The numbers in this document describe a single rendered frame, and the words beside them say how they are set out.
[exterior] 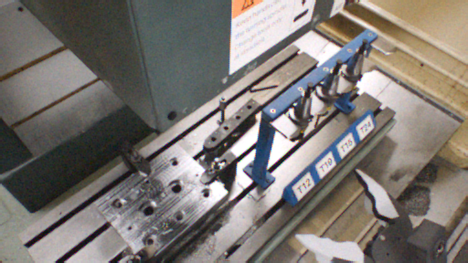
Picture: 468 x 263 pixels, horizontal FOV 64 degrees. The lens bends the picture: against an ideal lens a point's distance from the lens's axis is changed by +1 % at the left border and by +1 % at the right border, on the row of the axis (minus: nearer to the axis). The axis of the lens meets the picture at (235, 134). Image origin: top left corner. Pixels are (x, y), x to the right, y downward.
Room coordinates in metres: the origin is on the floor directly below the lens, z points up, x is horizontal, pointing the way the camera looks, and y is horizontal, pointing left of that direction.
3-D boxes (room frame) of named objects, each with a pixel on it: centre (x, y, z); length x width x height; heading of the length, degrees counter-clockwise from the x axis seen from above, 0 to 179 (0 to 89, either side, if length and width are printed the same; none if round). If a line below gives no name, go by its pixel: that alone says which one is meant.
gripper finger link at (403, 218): (0.22, -0.23, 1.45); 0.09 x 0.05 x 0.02; 13
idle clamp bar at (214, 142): (0.75, 0.01, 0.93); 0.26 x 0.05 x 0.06; 143
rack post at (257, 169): (0.59, -0.08, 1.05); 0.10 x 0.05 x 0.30; 48
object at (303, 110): (0.60, -0.16, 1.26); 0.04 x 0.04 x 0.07
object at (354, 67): (0.76, -0.31, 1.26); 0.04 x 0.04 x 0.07
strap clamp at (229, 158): (0.55, 0.04, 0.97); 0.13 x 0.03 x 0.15; 138
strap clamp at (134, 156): (0.56, 0.29, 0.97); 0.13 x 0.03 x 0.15; 48
